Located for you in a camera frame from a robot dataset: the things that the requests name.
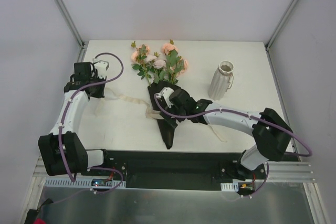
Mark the black wrapping paper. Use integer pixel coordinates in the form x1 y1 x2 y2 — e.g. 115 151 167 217
148 81 180 150

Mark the cream ribbon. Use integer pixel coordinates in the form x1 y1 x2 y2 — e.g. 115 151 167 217
94 89 228 143

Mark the pink artificial flower bouquet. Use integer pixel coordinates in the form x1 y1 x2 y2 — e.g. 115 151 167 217
131 40 188 86

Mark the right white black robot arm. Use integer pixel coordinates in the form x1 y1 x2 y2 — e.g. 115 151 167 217
153 88 292 179

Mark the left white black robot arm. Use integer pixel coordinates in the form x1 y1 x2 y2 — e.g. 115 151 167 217
38 60 111 176

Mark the white ribbed ceramic vase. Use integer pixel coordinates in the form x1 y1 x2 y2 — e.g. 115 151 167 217
208 61 234 100

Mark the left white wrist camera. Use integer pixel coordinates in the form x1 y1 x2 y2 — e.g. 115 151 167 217
93 60 109 79

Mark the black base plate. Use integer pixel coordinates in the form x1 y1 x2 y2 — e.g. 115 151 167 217
81 151 266 191

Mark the left aluminium corner post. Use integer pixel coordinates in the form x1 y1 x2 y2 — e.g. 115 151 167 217
54 0 85 49

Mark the aluminium corner post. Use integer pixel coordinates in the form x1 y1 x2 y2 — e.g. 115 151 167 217
264 0 318 50
54 0 85 49

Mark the right white cable duct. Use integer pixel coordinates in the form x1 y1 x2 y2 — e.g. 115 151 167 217
220 182 239 192

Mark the white cable duct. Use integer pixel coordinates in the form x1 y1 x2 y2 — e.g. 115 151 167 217
220 182 239 192
44 178 126 189

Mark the left white cable duct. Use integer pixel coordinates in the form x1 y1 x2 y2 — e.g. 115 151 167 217
44 178 126 189

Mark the aluminium frame rail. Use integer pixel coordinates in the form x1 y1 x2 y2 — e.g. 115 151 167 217
33 157 317 183

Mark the black and red strap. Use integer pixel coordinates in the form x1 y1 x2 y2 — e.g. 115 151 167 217
19 198 54 224

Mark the right aluminium corner post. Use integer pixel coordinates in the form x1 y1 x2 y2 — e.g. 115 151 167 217
264 0 318 50

